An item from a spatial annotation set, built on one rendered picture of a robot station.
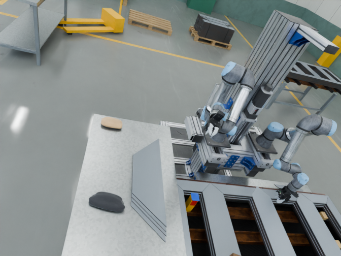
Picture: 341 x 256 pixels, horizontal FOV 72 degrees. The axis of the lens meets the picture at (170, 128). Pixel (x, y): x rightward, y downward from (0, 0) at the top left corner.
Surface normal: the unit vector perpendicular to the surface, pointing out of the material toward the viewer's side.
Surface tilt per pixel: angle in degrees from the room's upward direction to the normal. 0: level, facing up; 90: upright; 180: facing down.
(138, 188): 0
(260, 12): 90
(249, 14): 90
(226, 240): 0
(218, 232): 0
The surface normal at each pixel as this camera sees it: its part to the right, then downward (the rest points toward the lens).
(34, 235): 0.30, -0.72
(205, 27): 0.15, 0.69
